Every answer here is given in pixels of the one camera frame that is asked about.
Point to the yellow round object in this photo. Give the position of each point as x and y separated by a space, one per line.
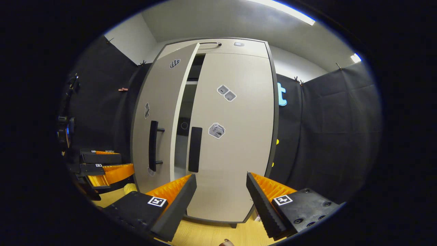
130 188

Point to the white cabinet door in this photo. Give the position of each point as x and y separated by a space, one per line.
160 102
239 164

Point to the small ceiling light panel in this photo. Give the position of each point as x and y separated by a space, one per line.
355 57

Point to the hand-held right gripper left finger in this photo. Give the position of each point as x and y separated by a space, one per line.
177 208

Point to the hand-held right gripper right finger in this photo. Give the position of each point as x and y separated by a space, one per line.
261 208

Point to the black backdrop cloth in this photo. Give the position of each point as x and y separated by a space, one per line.
334 136
102 112

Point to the white cabinet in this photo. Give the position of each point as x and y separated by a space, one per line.
184 106

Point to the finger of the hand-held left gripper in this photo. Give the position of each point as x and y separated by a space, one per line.
90 169
102 159

